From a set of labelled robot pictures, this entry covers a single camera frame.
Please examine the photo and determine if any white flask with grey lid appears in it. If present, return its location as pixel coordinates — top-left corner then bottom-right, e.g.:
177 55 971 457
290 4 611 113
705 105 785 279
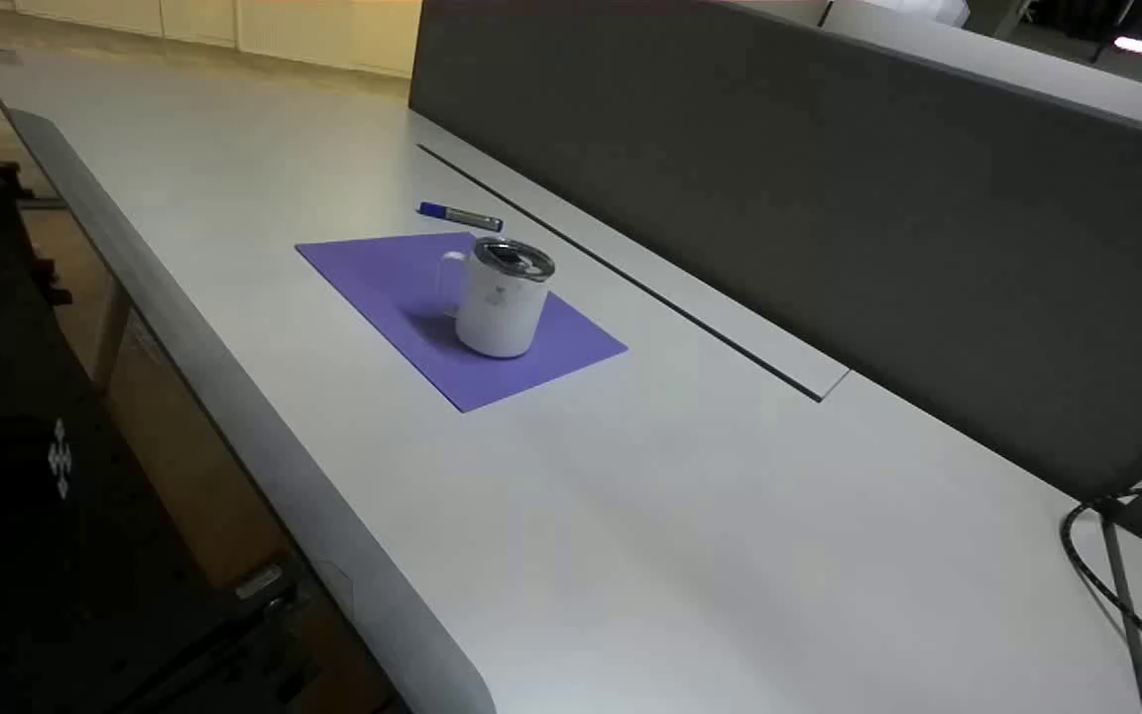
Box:
454 236 559 361

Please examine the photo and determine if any blue marker pen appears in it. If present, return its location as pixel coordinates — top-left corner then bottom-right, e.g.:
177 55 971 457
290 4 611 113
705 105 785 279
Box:
411 200 509 240

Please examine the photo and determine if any purple rectangular mat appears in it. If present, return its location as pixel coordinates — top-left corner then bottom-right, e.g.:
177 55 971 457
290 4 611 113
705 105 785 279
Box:
295 229 631 416

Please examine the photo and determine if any grey desk partition panel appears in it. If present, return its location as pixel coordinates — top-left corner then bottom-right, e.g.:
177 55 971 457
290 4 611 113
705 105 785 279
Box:
405 0 1142 508

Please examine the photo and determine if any beige wooden cabinet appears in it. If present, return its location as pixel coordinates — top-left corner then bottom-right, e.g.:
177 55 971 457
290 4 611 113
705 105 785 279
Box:
11 0 426 84

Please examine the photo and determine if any black cable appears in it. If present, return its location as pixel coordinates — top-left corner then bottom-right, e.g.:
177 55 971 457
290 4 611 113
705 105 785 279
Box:
1056 500 1142 714

